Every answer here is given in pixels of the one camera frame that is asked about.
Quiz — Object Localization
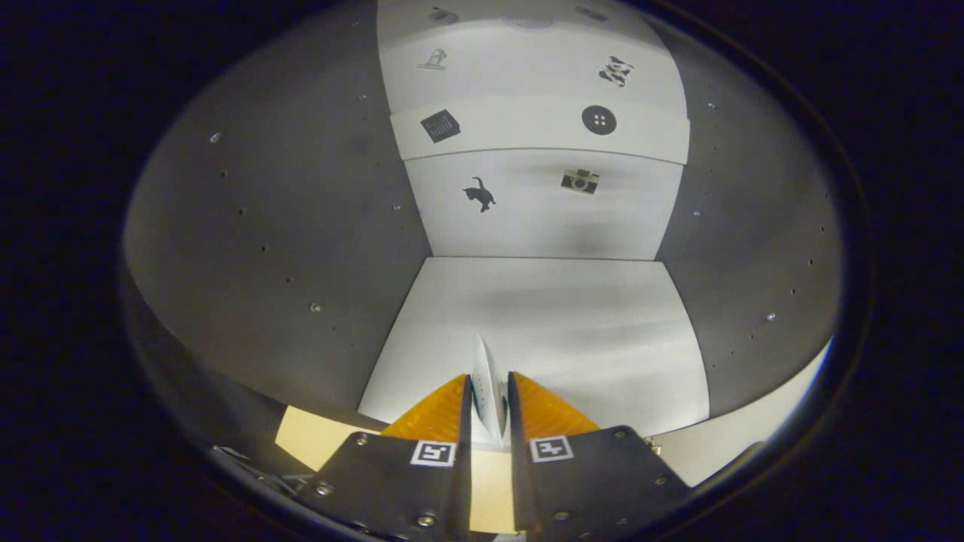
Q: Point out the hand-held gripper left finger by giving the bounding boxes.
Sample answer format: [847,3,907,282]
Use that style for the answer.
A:
[309,373,474,542]

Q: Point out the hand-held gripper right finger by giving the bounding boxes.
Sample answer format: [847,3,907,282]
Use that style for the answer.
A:
[506,370,692,542]

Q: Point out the small white paper packet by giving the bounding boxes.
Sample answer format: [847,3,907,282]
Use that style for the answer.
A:
[471,335,509,449]

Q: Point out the grey cabinet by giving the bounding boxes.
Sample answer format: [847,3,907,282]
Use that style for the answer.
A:
[120,0,844,437]

